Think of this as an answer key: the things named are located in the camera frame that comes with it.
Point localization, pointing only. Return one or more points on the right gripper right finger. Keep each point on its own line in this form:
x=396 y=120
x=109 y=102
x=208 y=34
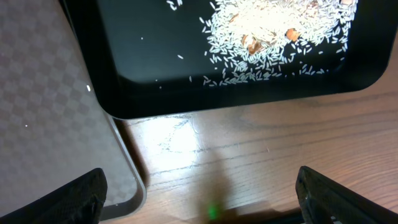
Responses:
x=321 y=198

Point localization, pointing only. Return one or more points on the black waste tray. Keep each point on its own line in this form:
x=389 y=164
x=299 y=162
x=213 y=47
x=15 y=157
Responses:
x=146 y=59

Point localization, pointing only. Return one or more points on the food scraps pile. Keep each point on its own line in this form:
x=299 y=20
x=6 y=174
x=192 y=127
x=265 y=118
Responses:
x=256 y=40

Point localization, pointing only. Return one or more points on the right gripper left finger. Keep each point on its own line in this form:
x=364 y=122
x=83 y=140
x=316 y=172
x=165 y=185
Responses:
x=79 y=201

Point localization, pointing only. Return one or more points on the dark brown serving tray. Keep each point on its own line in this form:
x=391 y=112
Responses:
x=53 y=129

